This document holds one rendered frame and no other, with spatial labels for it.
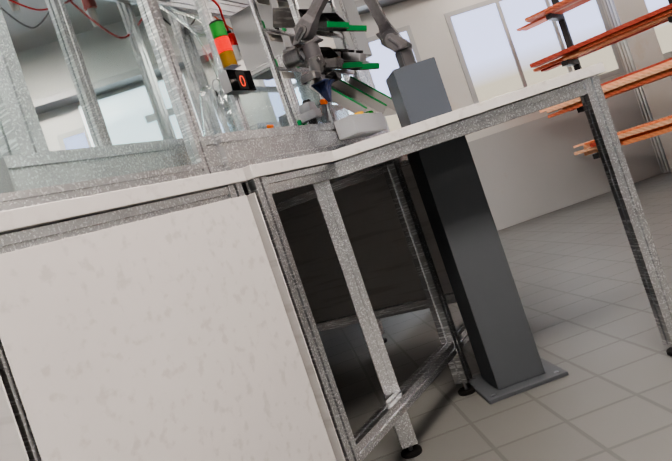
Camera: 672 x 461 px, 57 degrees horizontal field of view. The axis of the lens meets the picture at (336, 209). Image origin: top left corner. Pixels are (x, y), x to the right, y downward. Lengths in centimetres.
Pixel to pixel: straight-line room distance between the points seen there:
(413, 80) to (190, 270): 105
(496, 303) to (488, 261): 13
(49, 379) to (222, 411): 34
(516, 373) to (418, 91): 93
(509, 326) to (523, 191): 428
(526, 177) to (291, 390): 511
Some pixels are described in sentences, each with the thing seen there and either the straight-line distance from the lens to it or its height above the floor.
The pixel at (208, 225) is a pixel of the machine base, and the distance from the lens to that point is 125.
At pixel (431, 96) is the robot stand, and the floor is 94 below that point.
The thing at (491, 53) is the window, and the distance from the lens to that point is 633.
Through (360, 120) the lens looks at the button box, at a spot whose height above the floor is 94.
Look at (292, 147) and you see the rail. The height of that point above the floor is 90.
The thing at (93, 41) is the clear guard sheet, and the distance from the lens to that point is 128.
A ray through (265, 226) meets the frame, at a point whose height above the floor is 72.
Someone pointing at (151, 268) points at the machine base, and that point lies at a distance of 113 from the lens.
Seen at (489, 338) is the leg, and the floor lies 17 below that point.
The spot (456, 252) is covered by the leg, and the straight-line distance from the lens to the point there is 194.
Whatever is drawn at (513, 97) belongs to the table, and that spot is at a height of 84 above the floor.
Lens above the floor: 71
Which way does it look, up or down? level
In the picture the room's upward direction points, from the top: 19 degrees counter-clockwise
